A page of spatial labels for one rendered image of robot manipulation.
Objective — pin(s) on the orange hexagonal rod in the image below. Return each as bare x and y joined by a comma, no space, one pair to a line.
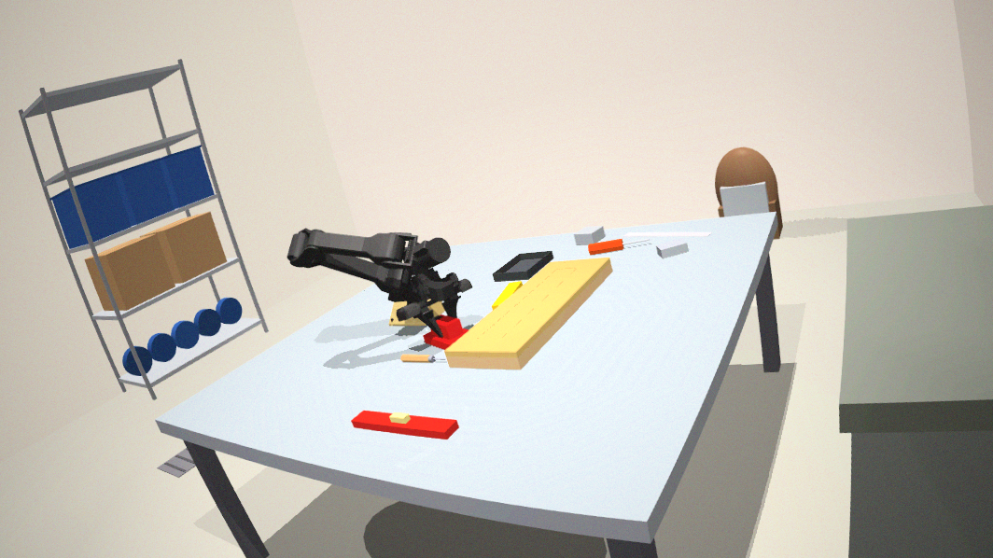
610,246

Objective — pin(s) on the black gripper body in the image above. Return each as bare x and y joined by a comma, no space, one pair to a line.
414,308

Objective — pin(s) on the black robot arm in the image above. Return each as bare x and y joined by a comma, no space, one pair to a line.
342,252

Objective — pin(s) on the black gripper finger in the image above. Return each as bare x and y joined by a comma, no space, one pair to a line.
450,306
429,319

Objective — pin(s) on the white flat bar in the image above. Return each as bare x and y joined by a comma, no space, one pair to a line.
699,234

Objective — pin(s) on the awl with tan handle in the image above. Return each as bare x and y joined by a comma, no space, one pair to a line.
419,358

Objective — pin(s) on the red flat bar with yellow block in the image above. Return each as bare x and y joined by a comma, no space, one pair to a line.
406,424

